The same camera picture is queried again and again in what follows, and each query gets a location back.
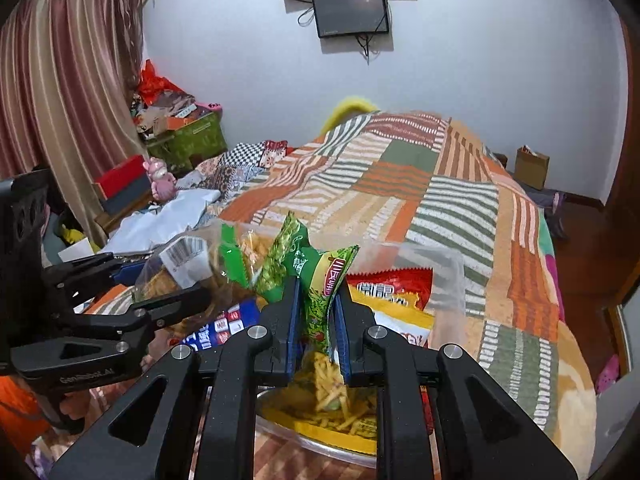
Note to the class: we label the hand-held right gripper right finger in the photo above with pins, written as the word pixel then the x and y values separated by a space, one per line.
pixel 344 345

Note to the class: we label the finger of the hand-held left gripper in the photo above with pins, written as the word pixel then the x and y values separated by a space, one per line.
pixel 175 302
pixel 127 269

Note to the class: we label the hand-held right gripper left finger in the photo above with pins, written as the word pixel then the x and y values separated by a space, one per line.
pixel 292 332

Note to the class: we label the green fries snack packet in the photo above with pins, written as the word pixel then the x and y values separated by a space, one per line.
pixel 320 285

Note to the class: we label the clear green-trimmed snack bag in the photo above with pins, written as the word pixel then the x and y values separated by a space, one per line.
pixel 220 262

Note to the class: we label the clear plastic container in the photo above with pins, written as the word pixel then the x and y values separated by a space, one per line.
pixel 445 285

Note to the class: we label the blue snack packet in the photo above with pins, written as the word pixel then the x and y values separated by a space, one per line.
pixel 225 330

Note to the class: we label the yellow toy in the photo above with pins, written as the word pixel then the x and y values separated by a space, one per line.
pixel 75 237

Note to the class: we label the orange white snack packet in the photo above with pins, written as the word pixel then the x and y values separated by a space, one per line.
pixel 405 327

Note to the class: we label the white cloth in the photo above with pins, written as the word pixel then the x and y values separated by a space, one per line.
pixel 165 215

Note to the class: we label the red snack packet yellow print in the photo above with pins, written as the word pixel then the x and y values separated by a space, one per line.
pixel 395 287

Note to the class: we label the pink plush toy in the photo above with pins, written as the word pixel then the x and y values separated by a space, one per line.
pixel 161 182

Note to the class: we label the red box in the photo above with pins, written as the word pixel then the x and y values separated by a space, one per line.
pixel 122 175

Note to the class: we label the green box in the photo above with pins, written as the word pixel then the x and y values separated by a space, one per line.
pixel 192 142

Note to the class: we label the orange cloth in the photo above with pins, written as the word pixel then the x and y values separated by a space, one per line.
pixel 15 410

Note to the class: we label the checkered patchwork quilt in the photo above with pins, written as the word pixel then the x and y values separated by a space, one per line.
pixel 240 160

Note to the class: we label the pile of cardboard packaging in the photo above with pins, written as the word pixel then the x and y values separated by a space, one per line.
pixel 165 112

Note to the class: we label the striped patchwork blanket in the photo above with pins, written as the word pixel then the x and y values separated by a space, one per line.
pixel 450 210

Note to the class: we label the striped curtain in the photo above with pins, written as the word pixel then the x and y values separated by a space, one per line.
pixel 55 85

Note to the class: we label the red plastic bag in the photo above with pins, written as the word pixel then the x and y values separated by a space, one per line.
pixel 152 80

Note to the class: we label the yellow fuzzy object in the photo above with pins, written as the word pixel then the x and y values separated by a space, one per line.
pixel 347 110

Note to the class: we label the purple shoe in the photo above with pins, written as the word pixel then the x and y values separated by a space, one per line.
pixel 559 215

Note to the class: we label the brown paper bag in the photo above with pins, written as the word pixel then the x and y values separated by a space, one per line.
pixel 532 167

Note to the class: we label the pink slipper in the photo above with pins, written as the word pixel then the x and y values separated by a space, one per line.
pixel 609 372

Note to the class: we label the small wall monitor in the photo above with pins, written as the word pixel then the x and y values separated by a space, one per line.
pixel 350 12

